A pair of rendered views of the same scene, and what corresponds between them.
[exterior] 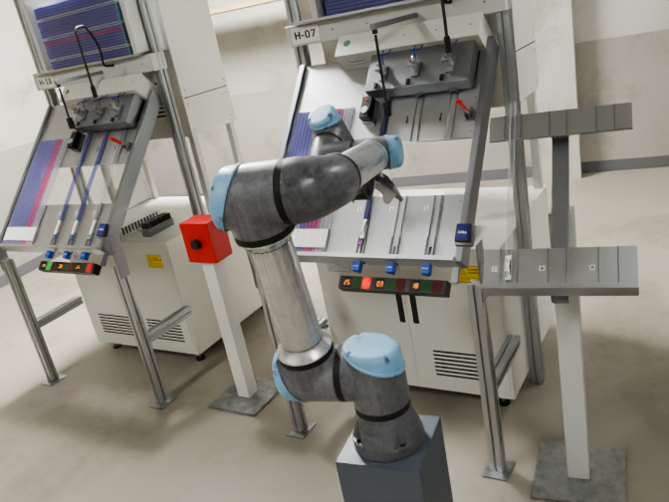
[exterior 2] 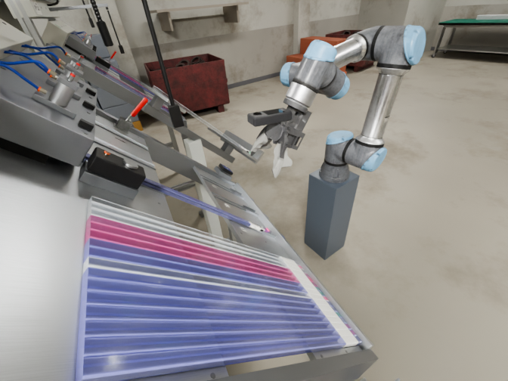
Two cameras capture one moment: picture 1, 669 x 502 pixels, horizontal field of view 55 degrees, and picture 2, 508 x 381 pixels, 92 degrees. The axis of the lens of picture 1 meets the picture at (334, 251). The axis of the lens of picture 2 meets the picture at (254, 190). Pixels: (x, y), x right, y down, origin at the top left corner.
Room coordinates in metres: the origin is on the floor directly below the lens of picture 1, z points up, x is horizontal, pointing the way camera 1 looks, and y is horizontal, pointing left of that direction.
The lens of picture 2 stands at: (2.25, 0.17, 1.29)
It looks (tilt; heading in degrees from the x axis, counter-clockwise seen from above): 37 degrees down; 213
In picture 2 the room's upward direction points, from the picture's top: 5 degrees counter-clockwise
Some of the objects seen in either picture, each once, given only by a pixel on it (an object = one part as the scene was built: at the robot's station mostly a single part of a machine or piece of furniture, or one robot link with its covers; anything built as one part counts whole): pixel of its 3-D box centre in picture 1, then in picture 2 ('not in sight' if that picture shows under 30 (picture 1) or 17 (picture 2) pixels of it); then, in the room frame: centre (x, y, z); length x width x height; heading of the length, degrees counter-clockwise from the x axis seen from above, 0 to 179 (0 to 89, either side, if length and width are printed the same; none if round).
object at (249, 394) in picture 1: (226, 312); not in sight; (2.34, 0.47, 0.39); 0.24 x 0.24 x 0.78; 56
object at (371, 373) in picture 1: (372, 371); (339, 146); (1.15, -0.03, 0.72); 0.13 x 0.12 x 0.14; 70
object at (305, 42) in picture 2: not in sight; (314, 59); (-2.97, -1.46, 0.33); 1.09 x 0.78 x 0.66; 64
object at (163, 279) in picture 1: (132, 222); not in sight; (2.98, 0.90, 0.66); 1.01 x 0.73 x 1.31; 146
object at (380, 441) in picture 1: (385, 418); (335, 166); (1.14, -0.04, 0.60); 0.15 x 0.15 x 0.10
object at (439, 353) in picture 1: (442, 288); not in sight; (2.33, -0.39, 0.31); 0.70 x 0.65 x 0.62; 56
